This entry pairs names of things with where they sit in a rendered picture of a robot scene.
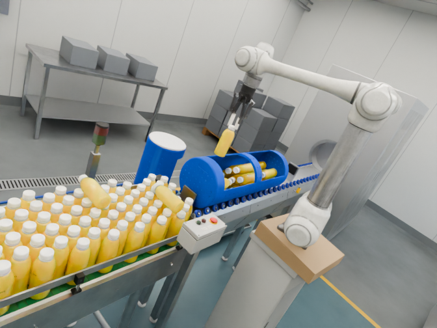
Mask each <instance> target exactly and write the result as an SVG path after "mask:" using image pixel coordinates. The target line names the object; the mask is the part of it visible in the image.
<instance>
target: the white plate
mask: <svg viewBox="0 0 437 328"><path fill-rule="evenodd" d="M149 138H150V140H151V141H152V142H153V143H155V144H156V145H158V146H160V147H162V148H166V149H168V150H173V151H182V150H184V149H186V145H185V143H184V142H183V141H182V140H181V139H179V138H177V137H175V136H173V135H171V134H168V133H164V132H159V131H155V132H152V133H150V134H149Z"/></svg>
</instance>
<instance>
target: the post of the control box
mask: <svg viewBox="0 0 437 328"><path fill-rule="evenodd" d="M199 252H200V251H198V252H196V253H194V254H190V253H189V252H188V251H187V254H186V256H185V259H184V261H183V263H182V265H181V267H180V269H179V272H178V274H177V277H176V279H175V281H174V283H173V285H172V288H171V290H170V292H169V295H168V297H167V299H166V301H165V303H164V306H163V308H162V310H161V313H160V315H159V317H158V319H157V321H156V324H155V326H154V328H165V325H166V323H167V321H168V319H169V317H170V315H171V313H172V311H173V308H174V306H175V304H176V302H177V300H178V297H179V295H180V293H181V291H182V289H183V287H184V285H185V282H186V280H187V278H188V276H189V274H190V272H191V269H192V267H193V265H194V263H195V261H196V259H197V257H198V254H199Z"/></svg>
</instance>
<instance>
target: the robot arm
mask: <svg viewBox="0 0 437 328"><path fill-rule="evenodd" d="M273 55H274V48H273V47H272V46H271V45H270V44H268V43H265V42H260V43H259V44H258V45H257V46H256V47H255V48H254V47H252V46H244V47H241V48H240V49H238V50H237V53H236V55H235V64H236V66H237V67H238V69H240V70H242V71H244V72H246V73H245V76H244V78H243V84H242V87H241V91H240V92H239V93H236V92H234V94H233V100H232V103H231V105H230V109H229V110H230V111H231V115H230V117H229V119H230V120H229V122H228V124H227V126H229V125H230V124H232V122H233V120H234V118H235V116H236V114H235V113H236V111H237V110H238V108H239V106H240V105H241V104H242V103H243V106H242V109H241V114H240V117H238V119H237V121H236V123H235V126H234V128H233V129H234V130H237V129H238V127H239V125H240V124H241V122H242V121H243V119H247V117H248V115H249V113H250V111H251V110H252V108H253V106H254V105H255V104H256V103H255V102H253V100H252V97H253V95H254V94H255V91H256V88H259V85H260V83H261V81H262V79H263V76H264V75H265V74H266V73H269V74H274V75H278V76H281V77H284V78H287V79H290V80H293V81H296V82H299V83H302V84H305V85H308V86H311V87H314V88H317V89H320V90H323V91H326V92H328V93H331V94H333V95H334V96H337V97H338V98H341V99H342V100H344V101H346V102H347V103H349V104H352V107H351V110H350V112H349V114H348V121H349V123H348V124H347V127H346V128H345V130H344V132H343V133H342V135H341V137H340V139H339V141H338V143H337V145H336V146H335V148H334V149H333V151H332V153H331V155H330V157H329V158H328V160H327V162H326V164H325V166H324V167H323V169H322V171H321V173H320V175H319V176H318V178H317V180H316V182H315V183H314V185H313V187H312V189H311V190H309V191H308V192H306V193H305V194H303V196H302V197H300V198H299V199H298V201H297V203H296V204H295V206H294V207H293V209H292V210H291V212H290V214H289V215H288V217H287V219H286V220H285V221H284V222H283V223H282V224H280V225H278V226H277V229H278V230H279V231H281V232H283V233H284V234H285V236H286V238H287V240H288V241H290V242H291V243H292V244H293V245H296V246H298V247H302V248H303V249H304V250H306V249H307V248H308V247H309V246H311V245H313V244H314V243H315V242H316V241H317V240H318V239H319V236H320V234H321V232H322V231H323V229H324V227H325V225H326V223H327V221H328V220H329V218H330V212H331V210H332V201H333V199H334V197H335V196H336V194H337V192H338V191H339V189H340V187H341V186H342V184H343V182H344V181H345V179H346V177H347V176H348V174H349V173H350V171H351V169H352V168H353V166H354V164H355V163H356V161H357V159H358V158H359V156H360V154H361V153H362V151H363V149H364V148H365V146H366V144H367V142H368V141H369V139H370V138H371V136H372V134H373V133H376V132H377V131H379V130H380V129H381V127H382V126H383V125H384V124H385V122H386V121H387V119H389V117H390V116H391V115H393V114H395V113H396V112H397V111H398V110H399V109H400V107H401V104H402V99H401V97H400V96H399V95H398V94H397V93H396V92H395V90H394V89H393V88H392V87H391V86H390V85H388V84H386V83H382V82H375V83H370V84H369V83H362V82H359V81H347V80H342V79H335V78H331V77H327V76H324V75H320V74H316V73H313V72H309V71H307V70H303V69H300V68H296V67H294V66H290V65H287V64H283V63H281V62H278V61H275V60H273V59H272V58H273ZM238 97H239V99H238ZM237 99H238V100H237ZM249 102H250V104H249V106H248V103H249ZM247 106H248V107H247Z"/></svg>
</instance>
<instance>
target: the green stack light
mask: <svg viewBox="0 0 437 328"><path fill-rule="evenodd" d="M106 139H107V136H100V135H96V134H95V133H93V136H92V142H93V143H94V144H97V145H104V144H105V142H106Z"/></svg>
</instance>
